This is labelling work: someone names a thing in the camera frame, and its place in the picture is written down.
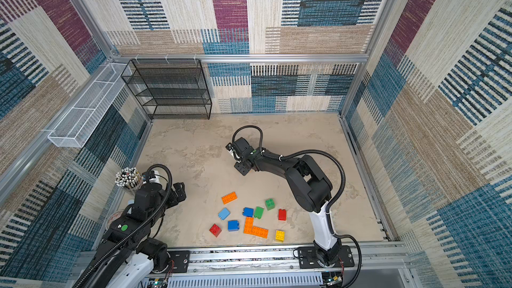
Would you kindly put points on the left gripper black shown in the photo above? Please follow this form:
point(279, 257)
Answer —
point(174, 200)

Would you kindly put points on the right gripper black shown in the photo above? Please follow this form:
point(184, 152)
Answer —
point(242, 160)

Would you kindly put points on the light green lego brick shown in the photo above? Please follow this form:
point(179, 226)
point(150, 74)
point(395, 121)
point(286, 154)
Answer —
point(258, 212)

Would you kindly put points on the orange lego brick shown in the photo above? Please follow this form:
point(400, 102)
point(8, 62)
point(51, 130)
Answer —
point(259, 232)
point(248, 226)
point(229, 198)

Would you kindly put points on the red lego brick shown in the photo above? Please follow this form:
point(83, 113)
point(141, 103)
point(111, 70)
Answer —
point(282, 215)
point(215, 230)

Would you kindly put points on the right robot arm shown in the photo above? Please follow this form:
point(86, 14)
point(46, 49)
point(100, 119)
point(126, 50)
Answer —
point(309, 185)

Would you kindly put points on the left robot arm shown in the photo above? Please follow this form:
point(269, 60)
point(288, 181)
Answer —
point(127, 253)

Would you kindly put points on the light blue lego brick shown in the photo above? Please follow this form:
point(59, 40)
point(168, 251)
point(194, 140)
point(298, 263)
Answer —
point(224, 213)

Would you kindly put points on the dark green lego brick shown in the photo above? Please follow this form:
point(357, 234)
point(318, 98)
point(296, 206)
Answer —
point(270, 204)

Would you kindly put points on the blue lego brick lower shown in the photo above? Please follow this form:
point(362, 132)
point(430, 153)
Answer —
point(233, 225)

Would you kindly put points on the blue lego brick centre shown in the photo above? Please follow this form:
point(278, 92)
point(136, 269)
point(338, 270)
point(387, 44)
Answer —
point(248, 212)

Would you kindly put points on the yellow lego brick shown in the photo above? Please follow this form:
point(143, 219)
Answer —
point(280, 236)

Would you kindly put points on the cup of pens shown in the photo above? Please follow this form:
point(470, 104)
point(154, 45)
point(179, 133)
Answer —
point(128, 178)

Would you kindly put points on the circuit board with leds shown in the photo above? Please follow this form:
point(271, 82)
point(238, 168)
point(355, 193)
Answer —
point(332, 279)

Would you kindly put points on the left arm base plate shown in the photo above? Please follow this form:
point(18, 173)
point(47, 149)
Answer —
point(178, 261)

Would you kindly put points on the white cable duct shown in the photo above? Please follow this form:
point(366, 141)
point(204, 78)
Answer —
point(305, 279)

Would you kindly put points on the black wire mesh shelf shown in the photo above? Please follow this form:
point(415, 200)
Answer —
point(169, 88)

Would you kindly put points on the white wire mesh basket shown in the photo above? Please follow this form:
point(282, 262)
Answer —
point(79, 123)

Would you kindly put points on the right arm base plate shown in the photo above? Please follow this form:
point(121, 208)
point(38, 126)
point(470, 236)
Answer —
point(314, 257)

